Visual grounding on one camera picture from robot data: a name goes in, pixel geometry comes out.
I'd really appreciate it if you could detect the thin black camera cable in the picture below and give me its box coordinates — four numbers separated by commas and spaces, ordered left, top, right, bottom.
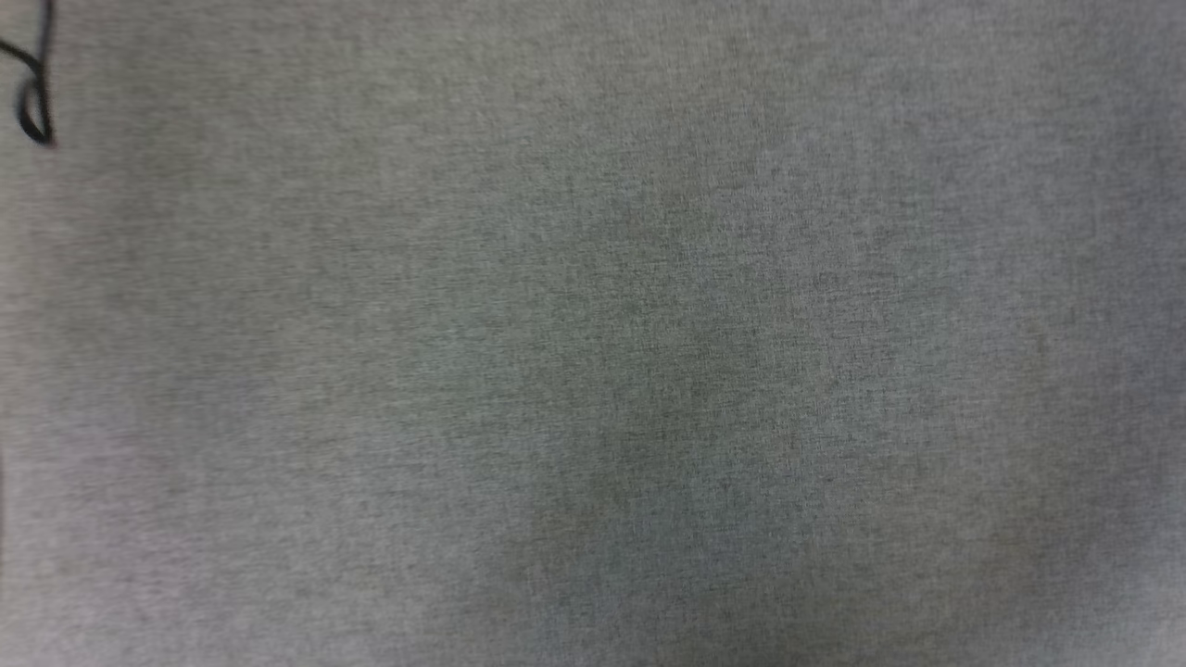
0, 0, 59, 148

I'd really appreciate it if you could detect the grey fabric sofa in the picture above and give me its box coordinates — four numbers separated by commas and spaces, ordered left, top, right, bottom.
0, 0, 1186, 667

